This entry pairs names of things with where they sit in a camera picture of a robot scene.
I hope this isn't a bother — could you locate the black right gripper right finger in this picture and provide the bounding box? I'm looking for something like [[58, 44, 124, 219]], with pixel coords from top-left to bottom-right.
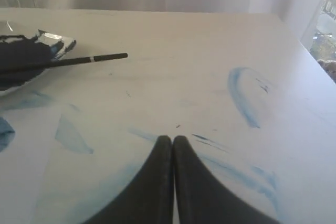
[[173, 135, 278, 223]]

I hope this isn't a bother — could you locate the black handled paintbrush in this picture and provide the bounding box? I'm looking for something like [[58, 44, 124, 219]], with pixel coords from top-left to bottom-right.
[[1, 53, 128, 74]]

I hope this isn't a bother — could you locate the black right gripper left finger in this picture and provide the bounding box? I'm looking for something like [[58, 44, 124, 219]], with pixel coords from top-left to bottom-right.
[[85, 135, 174, 223]]

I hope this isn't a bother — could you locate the white square plate blue paint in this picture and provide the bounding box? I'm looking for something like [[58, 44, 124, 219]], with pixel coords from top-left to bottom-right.
[[1, 20, 76, 97]]

